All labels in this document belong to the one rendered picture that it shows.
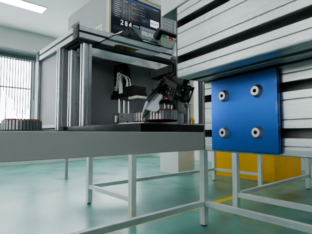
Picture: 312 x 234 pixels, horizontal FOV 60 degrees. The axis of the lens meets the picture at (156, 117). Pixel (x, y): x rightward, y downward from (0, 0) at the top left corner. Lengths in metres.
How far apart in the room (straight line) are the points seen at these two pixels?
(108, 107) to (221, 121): 0.88
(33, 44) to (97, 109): 6.69
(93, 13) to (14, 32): 6.54
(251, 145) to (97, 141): 0.34
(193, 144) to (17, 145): 0.43
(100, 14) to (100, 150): 0.73
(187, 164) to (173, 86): 4.48
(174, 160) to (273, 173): 1.71
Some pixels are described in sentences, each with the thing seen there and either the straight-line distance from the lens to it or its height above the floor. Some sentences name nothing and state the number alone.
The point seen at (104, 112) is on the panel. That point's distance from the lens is 1.16.
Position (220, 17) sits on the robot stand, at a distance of 0.30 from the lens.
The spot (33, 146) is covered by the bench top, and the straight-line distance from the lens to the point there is 0.51.
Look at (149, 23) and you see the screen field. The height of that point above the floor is 1.22.
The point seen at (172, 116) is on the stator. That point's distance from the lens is 0.82.
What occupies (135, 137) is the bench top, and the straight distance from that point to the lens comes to 0.61.
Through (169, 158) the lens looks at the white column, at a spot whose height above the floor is 0.28.
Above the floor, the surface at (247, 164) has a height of 0.24.
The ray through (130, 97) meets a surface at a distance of 1.00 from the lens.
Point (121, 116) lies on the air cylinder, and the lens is 1.04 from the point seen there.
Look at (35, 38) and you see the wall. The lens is 7.84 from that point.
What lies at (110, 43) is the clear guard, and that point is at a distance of 1.00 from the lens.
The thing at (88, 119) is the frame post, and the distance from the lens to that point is 0.93.
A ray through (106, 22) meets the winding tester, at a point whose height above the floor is 1.18.
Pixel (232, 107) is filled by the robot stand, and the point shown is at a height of 0.77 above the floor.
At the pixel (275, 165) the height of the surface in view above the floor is 0.26.
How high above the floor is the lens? 0.74
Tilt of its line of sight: 4 degrees up
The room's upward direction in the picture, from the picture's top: straight up
